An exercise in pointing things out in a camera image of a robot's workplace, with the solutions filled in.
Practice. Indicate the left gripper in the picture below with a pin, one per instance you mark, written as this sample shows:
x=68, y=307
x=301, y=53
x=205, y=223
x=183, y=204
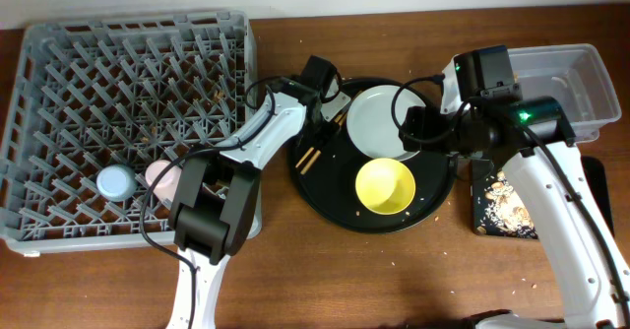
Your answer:
x=327, y=139

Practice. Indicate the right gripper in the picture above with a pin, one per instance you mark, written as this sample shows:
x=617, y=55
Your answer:
x=422, y=123

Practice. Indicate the wooden chopstick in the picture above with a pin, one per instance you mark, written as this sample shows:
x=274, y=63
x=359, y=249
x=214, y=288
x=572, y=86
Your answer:
x=311, y=162
x=305, y=157

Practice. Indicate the grey round plate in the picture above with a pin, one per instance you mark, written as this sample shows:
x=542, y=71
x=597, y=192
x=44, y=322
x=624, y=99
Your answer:
x=371, y=127

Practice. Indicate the yellow plastic bowl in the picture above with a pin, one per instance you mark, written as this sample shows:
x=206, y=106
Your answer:
x=385, y=186

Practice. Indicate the food scraps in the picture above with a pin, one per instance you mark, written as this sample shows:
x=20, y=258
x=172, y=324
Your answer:
x=498, y=210

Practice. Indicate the pink plastic cup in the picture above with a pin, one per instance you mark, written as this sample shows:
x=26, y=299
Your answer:
x=167, y=185

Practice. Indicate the blue plastic cup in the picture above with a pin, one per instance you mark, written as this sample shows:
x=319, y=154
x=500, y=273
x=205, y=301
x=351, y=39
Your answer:
x=116, y=182

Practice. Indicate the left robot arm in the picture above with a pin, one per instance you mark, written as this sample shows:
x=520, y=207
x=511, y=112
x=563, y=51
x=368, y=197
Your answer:
x=217, y=195

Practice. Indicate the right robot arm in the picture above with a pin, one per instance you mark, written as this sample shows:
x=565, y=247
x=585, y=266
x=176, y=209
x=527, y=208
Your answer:
x=532, y=141

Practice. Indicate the clear plastic waste bin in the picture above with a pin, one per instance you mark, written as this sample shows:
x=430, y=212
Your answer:
x=573, y=75

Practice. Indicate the grey plastic dishwasher rack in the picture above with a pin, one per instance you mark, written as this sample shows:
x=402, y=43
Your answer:
x=94, y=93

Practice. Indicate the black rectangular tray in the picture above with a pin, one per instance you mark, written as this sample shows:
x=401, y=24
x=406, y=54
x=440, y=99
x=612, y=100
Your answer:
x=595, y=176

